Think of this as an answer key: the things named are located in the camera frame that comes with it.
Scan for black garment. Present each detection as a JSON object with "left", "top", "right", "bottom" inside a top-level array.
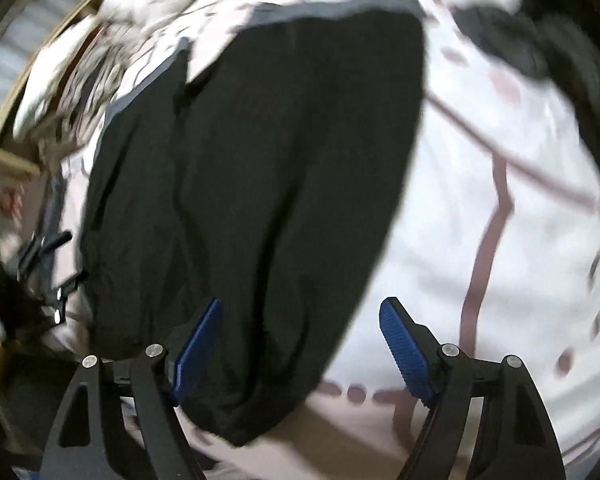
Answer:
[{"left": 530, "top": 12, "right": 600, "bottom": 161}]

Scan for black pants with grey waistband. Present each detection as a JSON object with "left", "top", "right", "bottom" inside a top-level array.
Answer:
[{"left": 77, "top": 2, "right": 428, "bottom": 448}]

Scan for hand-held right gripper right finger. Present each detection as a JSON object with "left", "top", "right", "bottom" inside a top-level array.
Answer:
[{"left": 379, "top": 297, "right": 567, "bottom": 480}]

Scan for grey curtain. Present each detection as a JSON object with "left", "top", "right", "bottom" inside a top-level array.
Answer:
[{"left": 0, "top": 0, "right": 46, "bottom": 111}]

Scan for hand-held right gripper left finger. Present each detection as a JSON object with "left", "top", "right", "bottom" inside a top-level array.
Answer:
[{"left": 40, "top": 297, "right": 224, "bottom": 480}]

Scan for printed bear blanket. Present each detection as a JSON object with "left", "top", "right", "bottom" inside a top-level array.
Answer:
[{"left": 45, "top": 0, "right": 600, "bottom": 480}]

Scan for long wooden bedside shelf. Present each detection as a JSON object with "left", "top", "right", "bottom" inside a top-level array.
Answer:
[{"left": 0, "top": 0, "right": 126, "bottom": 221}]

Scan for stack of folded linens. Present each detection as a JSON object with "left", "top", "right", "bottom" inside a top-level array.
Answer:
[{"left": 12, "top": 15, "right": 126, "bottom": 161}]

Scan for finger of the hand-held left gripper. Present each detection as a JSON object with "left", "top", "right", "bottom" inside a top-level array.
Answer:
[
  {"left": 52, "top": 269, "right": 89, "bottom": 325},
  {"left": 17, "top": 230, "right": 74, "bottom": 273}
]

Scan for dark grey garment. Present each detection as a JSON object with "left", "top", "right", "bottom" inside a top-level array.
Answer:
[{"left": 452, "top": 7, "right": 551, "bottom": 81}]

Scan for red dress doll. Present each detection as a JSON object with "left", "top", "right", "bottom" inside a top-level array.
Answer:
[{"left": 0, "top": 185, "right": 27, "bottom": 220}]

